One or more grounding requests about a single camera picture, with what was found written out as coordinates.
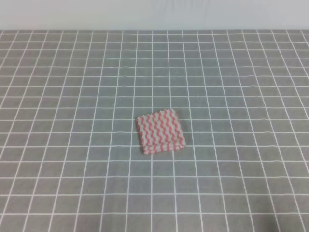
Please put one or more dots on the pink wavy striped towel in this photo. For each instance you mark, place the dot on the pink wavy striped towel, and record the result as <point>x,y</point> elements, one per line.
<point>160,132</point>

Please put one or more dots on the grey checked tablecloth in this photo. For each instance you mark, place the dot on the grey checked tablecloth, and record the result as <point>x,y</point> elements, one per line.
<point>70,153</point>

